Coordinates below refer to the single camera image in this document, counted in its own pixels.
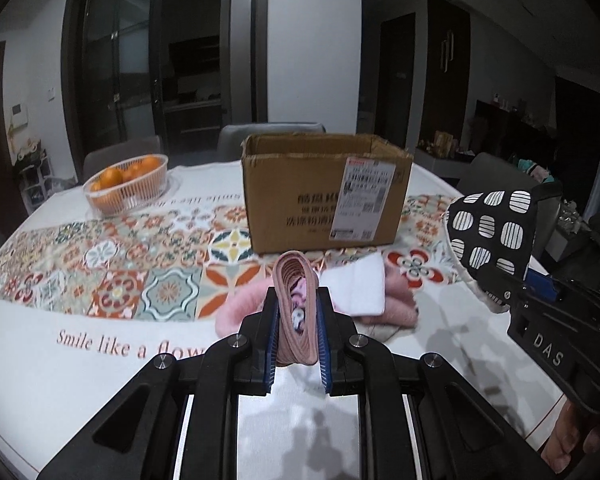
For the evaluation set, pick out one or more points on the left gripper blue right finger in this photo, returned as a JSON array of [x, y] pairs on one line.
[[325, 323]]

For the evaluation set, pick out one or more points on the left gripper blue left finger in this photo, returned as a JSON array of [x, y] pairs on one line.
[[270, 321]]

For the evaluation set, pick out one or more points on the pink hair band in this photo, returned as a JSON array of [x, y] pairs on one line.
[[294, 348]]

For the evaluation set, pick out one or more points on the white towel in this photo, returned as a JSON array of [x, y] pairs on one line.
[[357, 289]]

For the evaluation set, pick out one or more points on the dusty pink knitted cloth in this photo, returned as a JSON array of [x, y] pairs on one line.
[[400, 306]]

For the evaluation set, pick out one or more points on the black white patterned pouch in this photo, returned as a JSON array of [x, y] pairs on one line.
[[494, 229]]

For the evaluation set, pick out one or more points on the pink cartoon tissue pack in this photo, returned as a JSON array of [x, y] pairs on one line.
[[298, 306]]

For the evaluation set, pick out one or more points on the person's right hand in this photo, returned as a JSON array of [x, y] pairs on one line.
[[563, 439]]

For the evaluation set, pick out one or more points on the grey white sock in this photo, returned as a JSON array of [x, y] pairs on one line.
[[380, 332]]

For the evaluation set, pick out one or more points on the colourful patterned table runner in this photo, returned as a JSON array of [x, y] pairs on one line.
[[179, 261]]

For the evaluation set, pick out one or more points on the brown cardboard box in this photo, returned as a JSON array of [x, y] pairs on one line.
[[317, 191]]

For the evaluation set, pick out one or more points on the white plastic fruit basket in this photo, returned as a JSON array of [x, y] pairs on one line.
[[145, 179]]

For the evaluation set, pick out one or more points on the grey chair behind basket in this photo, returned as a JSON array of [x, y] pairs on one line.
[[104, 157]]

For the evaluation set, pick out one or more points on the orange fruit in basket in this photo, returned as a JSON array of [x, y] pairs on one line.
[[110, 178]]

